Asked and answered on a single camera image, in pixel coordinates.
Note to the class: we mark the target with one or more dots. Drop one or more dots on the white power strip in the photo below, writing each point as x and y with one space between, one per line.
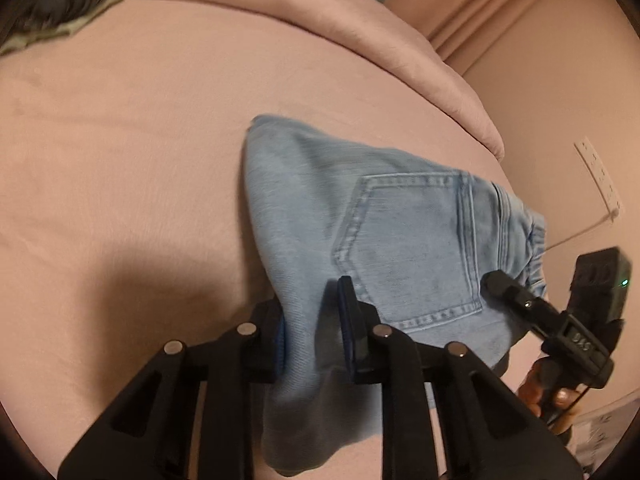
600 180

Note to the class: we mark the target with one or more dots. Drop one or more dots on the pink blanket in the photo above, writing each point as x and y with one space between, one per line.
350 30

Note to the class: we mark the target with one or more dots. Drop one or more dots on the pink bed sheet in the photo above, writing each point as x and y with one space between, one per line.
125 160

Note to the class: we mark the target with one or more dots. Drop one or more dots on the white printed paper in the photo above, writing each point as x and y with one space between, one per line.
607 430

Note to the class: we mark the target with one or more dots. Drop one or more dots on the light blue denim pants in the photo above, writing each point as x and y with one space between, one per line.
400 240

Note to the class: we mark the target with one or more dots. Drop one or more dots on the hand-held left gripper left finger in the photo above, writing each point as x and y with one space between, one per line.
280 342

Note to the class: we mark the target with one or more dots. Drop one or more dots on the person's right hand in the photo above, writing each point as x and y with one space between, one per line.
530 394

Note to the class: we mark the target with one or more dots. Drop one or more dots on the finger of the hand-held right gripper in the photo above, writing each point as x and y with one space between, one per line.
520 297

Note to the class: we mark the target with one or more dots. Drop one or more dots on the pink draped cloth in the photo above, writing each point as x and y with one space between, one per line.
490 5

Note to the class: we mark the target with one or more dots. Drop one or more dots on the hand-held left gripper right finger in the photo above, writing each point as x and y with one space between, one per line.
346 320

